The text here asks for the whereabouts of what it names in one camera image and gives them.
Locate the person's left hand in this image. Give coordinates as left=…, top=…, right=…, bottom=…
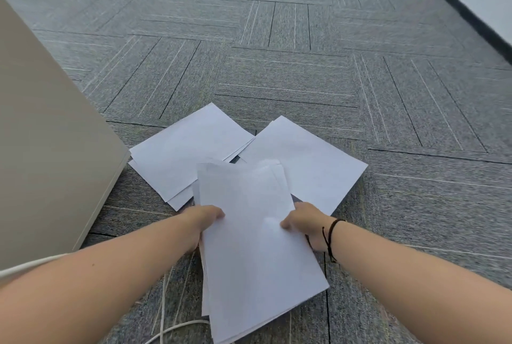
left=178, top=205, right=226, bottom=254

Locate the black cord bracelet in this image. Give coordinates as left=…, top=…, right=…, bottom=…
left=322, top=218, right=347, bottom=263

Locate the pile of white papers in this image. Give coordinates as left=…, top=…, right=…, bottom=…
left=127, top=102, right=369, bottom=344

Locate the person's right forearm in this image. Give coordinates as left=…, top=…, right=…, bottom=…
left=330, top=219, right=512, bottom=344

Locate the person's right hand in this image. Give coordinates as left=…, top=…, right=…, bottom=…
left=279, top=202, right=339, bottom=253

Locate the beige wooden desk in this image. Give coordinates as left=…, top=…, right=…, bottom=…
left=0, top=0, right=132, bottom=276

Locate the person's left forearm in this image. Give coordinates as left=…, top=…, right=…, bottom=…
left=0, top=213, right=201, bottom=344

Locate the thin white cable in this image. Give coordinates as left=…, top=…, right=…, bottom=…
left=143, top=267, right=211, bottom=344

